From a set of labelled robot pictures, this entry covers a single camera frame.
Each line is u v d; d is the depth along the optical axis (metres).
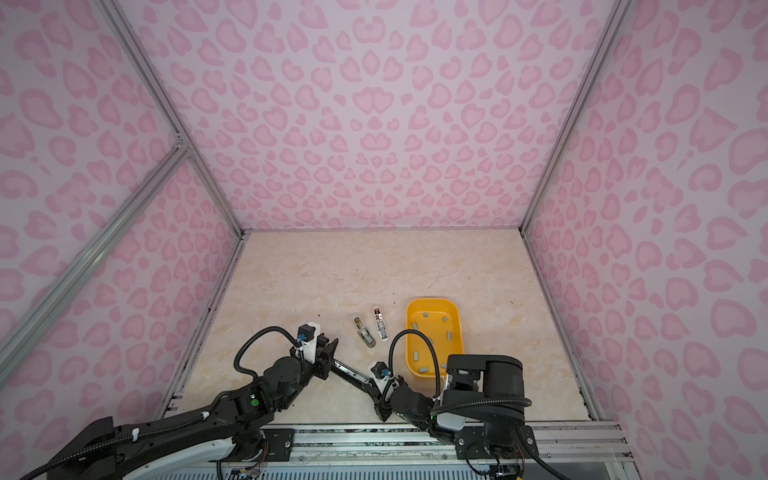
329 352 0.74
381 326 0.93
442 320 0.96
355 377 0.82
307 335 0.67
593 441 0.74
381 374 0.70
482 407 0.44
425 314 0.97
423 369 0.86
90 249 0.64
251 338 0.56
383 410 0.72
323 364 0.70
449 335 0.91
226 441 0.59
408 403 0.63
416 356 0.88
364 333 0.90
